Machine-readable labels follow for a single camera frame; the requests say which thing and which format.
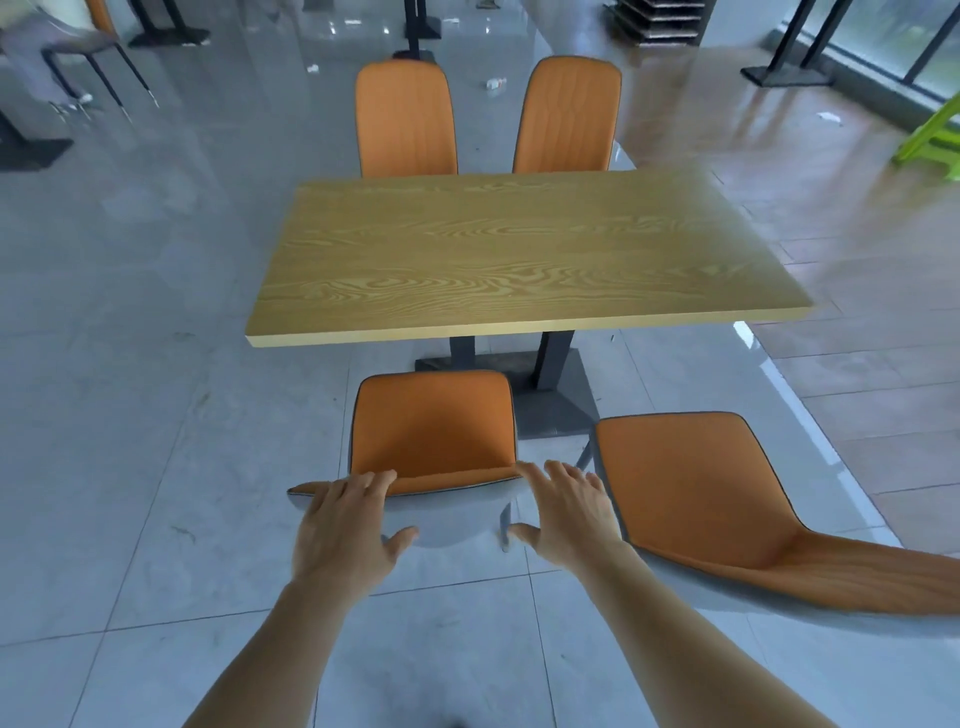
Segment person's right hand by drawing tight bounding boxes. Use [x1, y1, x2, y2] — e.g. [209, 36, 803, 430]
[509, 459, 636, 578]

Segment person's left hand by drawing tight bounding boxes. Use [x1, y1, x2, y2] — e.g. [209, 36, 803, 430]
[291, 469, 420, 594]

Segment person's right forearm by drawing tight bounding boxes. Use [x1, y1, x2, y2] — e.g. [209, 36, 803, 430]
[573, 541, 840, 728]

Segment person's left forearm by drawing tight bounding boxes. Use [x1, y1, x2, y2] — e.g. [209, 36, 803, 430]
[183, 573, 376, 728]

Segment orange chair grey back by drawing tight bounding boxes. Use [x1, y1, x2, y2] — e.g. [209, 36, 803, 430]
[354, 58, 460, 179]
[573, 411, 960, 640]
[512, 55, 624, 174]
[287, 369, 528, 553]

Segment stack of dark table bases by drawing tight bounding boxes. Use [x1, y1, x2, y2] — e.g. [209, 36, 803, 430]
[605, 0, 708, 48]

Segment black table base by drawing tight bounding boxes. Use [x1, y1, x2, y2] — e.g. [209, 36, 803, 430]
[126, 0, 213, 48]
[390, 0, 444, 63]

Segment lime green plastic stool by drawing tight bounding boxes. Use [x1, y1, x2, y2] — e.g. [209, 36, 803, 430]
[891, 91, 960, 184]

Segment dark flat floor base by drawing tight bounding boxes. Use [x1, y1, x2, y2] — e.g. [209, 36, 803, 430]
[0, 111, 75, 173]

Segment grey seat chair black legs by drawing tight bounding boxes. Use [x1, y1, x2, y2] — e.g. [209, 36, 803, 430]
[41, 0, 161, 125]

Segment dark grey table pedestal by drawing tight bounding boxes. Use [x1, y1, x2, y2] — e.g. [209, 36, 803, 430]
[414, 328, 601, 441]

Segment black post stand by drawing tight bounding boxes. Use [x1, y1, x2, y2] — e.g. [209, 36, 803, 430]
[741, 0, 856, 90]

